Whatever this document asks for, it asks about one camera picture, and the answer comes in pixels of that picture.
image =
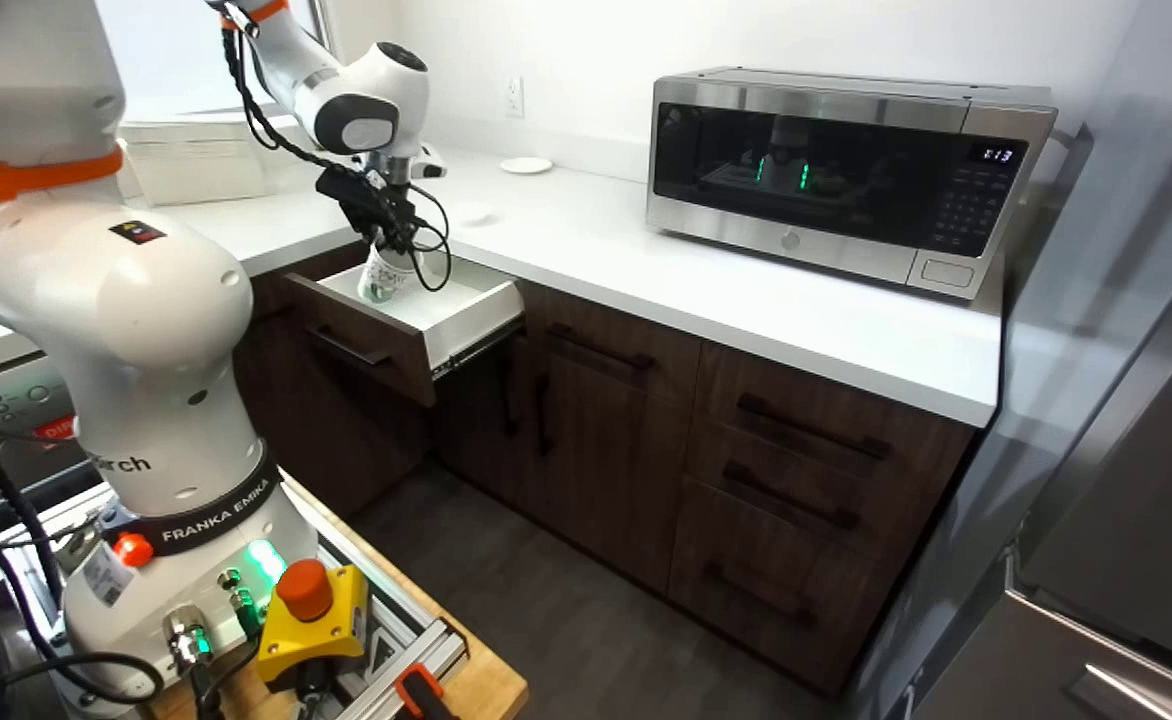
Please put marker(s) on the round white plate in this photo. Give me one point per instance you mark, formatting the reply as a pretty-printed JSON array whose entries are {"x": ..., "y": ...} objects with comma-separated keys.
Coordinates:
[{"x": 525, "y": 167}]

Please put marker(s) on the yellow emergency stop button box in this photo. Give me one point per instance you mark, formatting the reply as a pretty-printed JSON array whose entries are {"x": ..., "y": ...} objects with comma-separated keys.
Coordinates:
[{"x": 309, "y": 630}]

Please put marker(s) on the orange clamp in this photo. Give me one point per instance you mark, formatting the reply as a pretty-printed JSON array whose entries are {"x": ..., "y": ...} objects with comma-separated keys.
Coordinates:
[{"x": 425, "y": 689}]

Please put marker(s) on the stainless steel microwave oven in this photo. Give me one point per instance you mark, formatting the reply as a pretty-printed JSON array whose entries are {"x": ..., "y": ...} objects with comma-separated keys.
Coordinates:
[{"x": 825, "y": 174}]

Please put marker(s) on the grey controller box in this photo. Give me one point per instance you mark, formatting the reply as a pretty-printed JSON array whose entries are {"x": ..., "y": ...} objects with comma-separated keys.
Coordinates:
[{"x": 18, "y": 424}]

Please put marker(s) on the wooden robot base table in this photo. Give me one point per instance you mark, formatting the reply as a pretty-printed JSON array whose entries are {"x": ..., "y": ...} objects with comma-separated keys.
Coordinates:
[{"x": 483, "y": 689}]

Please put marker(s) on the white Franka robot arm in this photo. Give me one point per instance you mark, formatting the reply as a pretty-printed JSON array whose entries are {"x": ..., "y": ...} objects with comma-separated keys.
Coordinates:
[{"x": 118, "y": 322}]

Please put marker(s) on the white printed paper cup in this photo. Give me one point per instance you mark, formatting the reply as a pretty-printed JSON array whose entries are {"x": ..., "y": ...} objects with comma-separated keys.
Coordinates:
[{"x": 386, "y": 281}]

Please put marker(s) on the open white-lined wooden drawer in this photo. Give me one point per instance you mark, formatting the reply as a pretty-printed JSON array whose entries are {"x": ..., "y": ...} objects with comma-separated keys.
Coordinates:
[{"x": 467, "y": 302}]

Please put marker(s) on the dark wood cabinet drawer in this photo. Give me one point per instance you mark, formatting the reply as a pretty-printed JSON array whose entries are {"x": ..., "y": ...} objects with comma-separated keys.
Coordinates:
[
  {"x": 767, "y": 601},
  {"x": 825, "y": 424},
  {"x": 799, "y": 500}
]

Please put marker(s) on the white rectangular box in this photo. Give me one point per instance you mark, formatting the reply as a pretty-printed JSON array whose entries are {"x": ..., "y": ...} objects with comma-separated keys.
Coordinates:
[{"x": 188, "y": 160}]

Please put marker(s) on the stainless steel refrigerator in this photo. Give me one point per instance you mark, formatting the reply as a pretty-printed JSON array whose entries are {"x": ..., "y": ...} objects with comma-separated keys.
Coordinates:
[{"x": 1117, "y": 464}]

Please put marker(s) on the dark wood cabinet door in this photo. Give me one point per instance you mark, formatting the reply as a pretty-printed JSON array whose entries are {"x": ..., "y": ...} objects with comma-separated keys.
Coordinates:
[{"x": 345, "y": 424}]

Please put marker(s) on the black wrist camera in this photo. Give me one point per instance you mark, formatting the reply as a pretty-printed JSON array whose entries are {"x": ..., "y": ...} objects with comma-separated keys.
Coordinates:
[{"x": 337, "y": 183}]

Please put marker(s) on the aluminium extrusion rail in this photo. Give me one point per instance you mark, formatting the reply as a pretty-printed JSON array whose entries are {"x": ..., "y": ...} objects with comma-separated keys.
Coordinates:
[{"x": 407, "y": 666}]

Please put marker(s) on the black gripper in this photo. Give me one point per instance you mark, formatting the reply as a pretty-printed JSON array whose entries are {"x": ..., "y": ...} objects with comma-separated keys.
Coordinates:
[{"x": 386, "y": 203}]

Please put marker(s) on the dark wood cabinet front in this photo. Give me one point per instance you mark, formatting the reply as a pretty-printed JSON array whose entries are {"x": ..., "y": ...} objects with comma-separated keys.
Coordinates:
[{"x": 608, "y": 443}]

